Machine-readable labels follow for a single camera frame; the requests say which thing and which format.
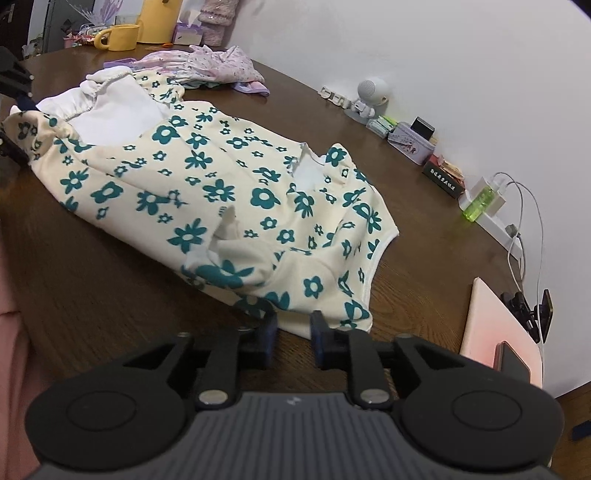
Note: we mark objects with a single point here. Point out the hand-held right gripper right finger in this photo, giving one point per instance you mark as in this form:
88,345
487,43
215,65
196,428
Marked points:
317,342

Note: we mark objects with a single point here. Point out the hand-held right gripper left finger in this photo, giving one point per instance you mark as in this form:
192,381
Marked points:
270,340

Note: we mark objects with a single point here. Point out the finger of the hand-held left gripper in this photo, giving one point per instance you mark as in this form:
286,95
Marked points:
18,83
11,150

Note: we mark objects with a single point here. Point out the cream green-flowered garment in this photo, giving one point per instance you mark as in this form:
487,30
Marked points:
207,184

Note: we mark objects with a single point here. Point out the wrapped flower bouquet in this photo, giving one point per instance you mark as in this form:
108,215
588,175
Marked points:
97,18

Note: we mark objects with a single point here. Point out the yellow mug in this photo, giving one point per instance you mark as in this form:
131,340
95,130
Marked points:
121,38

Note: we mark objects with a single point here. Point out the pink striped garment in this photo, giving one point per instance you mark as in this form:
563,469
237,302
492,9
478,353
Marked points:
166,62

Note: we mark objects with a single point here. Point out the yellow pitcher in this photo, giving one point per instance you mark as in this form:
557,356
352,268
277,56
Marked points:
159,21

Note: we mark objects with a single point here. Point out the pink tablet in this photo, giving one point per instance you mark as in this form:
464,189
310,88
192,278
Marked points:
489,318

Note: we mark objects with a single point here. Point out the purple tissue box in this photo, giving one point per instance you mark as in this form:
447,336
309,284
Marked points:
188,31

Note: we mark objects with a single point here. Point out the dark smartphone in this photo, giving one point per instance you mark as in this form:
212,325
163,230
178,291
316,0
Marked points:
513,361

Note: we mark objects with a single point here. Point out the pink floral garment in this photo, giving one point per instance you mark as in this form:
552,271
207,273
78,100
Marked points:
221,64

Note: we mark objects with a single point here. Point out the black cardboard box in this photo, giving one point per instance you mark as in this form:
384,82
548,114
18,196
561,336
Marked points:
442,181

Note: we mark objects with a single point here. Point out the pink fuzzy cloth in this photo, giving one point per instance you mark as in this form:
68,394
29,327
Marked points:
219,21

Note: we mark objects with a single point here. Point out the white power strip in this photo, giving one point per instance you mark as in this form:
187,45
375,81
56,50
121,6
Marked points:
496,230

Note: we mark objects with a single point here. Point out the green liquid bottle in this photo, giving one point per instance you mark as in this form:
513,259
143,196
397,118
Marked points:
478,205

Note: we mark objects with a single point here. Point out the black clamp phone holder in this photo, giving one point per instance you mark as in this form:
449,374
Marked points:
531,311

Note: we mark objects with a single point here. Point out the cream paper packets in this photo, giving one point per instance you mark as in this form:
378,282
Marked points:
449,167

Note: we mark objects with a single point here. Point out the green packet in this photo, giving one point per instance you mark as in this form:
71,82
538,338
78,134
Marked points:
381,127

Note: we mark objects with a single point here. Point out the white charger plug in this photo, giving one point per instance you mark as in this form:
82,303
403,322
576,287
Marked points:
495,196

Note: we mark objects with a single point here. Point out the purple-trimmed garment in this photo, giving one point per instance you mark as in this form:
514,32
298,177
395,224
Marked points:
251,87

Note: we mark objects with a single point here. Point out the white plastic holder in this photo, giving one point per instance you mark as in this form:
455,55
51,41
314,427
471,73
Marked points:
336,96

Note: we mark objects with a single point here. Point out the white robot-shaped speaker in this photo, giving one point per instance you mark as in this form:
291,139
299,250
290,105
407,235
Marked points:
369,94

